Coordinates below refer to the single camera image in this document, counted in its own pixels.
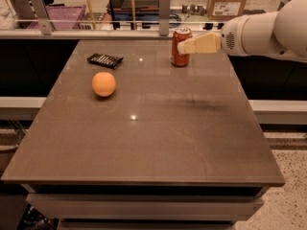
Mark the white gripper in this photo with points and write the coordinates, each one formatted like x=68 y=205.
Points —
x=229 y=39

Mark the red coke can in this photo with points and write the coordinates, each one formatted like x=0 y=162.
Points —
x=178 y=59

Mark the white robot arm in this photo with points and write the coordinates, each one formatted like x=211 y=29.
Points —
x=279 y=35

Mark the cardboard box with label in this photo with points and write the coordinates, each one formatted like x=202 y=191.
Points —
x=224 y=9

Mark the black snack bar packet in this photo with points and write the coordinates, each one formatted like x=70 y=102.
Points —
x=104 y=60

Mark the orange fruit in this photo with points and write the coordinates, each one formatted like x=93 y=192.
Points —
x=103 y=84

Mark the purple plastic crate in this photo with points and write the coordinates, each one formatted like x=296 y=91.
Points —
x=66 y=17

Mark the metal railing bracket middle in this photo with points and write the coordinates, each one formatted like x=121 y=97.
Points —
x=164 y=12

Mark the metal railing bracket left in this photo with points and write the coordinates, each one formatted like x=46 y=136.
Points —
x=42 y=16

